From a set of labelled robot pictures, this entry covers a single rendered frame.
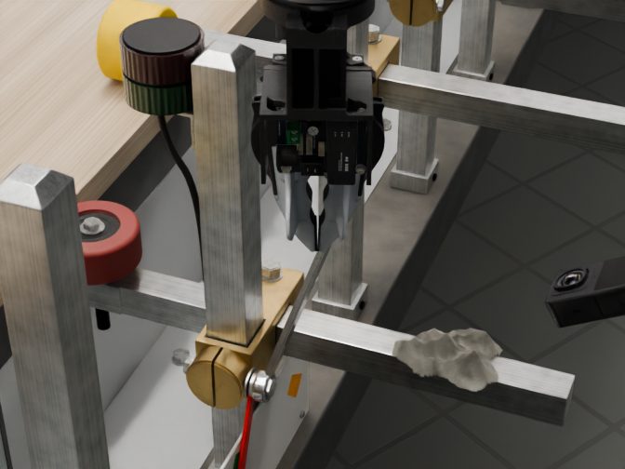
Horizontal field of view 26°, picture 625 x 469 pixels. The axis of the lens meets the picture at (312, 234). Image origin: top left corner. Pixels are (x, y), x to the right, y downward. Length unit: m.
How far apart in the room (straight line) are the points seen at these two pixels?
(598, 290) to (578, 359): 1.44
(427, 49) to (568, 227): 1.32
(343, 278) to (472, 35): 0.50
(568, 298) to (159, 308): 0.36
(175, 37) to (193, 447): 0.52
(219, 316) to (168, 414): 0.33
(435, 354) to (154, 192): 0.42
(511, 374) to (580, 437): 1.21
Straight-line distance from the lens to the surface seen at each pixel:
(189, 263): 1.51
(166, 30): 0.98
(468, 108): 1.24
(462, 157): 1.62
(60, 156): 1.27
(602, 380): 2.39
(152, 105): 0.97
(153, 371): 1.44
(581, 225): 2.75
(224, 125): 0.96
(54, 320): 0.77
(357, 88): 0.86
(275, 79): 0.87
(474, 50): 1.74
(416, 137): 1.52
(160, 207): 1.41
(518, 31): 1.91
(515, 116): 1.23
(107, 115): 1.32
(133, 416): 1.39
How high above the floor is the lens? 1.57
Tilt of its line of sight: 36 degrees down
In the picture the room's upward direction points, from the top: straight up
